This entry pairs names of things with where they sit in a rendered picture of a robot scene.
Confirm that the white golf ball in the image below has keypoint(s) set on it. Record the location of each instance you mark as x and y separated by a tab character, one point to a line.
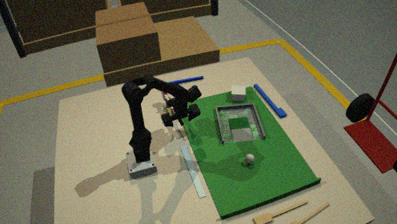
249	158

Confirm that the green putting mat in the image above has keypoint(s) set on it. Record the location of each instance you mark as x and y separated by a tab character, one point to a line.
234	183

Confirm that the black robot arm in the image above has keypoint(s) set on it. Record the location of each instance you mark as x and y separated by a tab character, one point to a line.
141	136

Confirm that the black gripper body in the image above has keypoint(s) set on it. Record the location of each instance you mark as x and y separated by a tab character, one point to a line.
167	119

